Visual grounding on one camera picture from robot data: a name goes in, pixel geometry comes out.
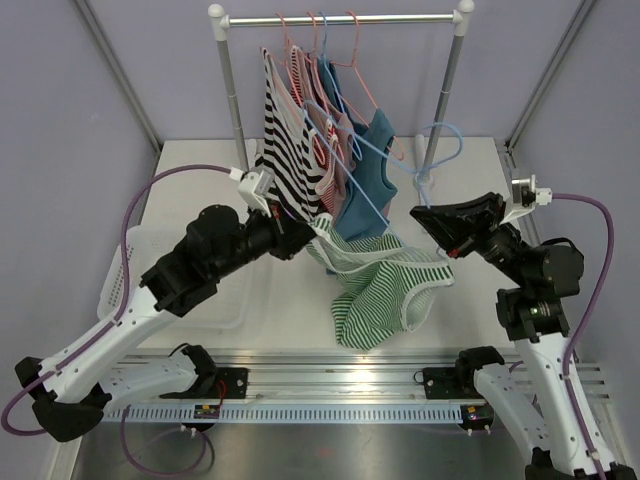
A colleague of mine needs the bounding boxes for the mauve pink tank top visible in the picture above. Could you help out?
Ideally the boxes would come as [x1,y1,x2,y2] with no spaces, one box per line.
[303,58,355,220]

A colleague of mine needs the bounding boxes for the pink wire hanger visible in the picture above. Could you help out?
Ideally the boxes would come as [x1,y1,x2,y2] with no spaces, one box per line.
[263,32,333,172]
[285,39,341,170]
[332,11,405,161]

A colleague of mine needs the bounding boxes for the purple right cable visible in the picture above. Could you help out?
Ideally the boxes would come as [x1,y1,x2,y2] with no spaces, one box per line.
[549,192,614,376]

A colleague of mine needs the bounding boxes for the white plastic basket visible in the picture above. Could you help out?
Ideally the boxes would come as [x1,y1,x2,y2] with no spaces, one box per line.
[97,226,256,330]

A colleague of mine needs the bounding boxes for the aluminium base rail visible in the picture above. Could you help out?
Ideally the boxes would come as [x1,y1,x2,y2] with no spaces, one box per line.
[99,347,609,406]

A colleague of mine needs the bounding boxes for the white silver clothes rack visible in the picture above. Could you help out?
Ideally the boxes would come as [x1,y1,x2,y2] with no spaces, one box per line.
[208,1,475,168]

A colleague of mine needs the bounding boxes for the white slotted cable duct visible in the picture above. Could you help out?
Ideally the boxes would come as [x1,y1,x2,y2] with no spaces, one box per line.
[106,403,462,424]

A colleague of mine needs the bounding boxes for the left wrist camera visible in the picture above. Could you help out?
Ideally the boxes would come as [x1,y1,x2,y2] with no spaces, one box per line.
[229,166,274,218]

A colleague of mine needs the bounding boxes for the black white striped tank top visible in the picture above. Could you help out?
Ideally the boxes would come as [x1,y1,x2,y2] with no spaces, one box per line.
[256,48,325,222]

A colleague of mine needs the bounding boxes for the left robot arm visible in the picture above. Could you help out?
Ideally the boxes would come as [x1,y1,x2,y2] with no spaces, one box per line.
[15,203,316,442]

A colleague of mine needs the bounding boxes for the green striped tank top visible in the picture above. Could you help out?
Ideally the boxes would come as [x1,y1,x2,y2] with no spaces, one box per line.
[307,214,456,350]

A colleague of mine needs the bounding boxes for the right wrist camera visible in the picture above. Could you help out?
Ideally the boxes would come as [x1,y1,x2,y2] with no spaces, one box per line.
[500,174,553,224]

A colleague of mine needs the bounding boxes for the blue tank top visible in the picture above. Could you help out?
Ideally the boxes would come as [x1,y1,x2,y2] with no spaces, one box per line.
[317,58,399,241]

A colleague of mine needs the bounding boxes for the red striped tank top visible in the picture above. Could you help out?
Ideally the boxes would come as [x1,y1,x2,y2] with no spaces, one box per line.
[287,45,342,218]

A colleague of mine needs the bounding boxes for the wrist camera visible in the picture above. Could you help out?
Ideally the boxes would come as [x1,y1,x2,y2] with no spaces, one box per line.
[229,166,274,218]
[500,174,553,224]

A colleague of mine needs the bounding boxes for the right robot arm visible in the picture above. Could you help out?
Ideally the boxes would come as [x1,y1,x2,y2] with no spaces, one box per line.
[410,187,636,479]

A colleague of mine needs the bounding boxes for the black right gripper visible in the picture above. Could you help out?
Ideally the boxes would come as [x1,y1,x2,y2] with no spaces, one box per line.
[411,191,530,287]

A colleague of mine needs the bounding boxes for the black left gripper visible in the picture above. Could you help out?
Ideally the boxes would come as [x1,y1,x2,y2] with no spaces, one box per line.
[211,198,320,281]

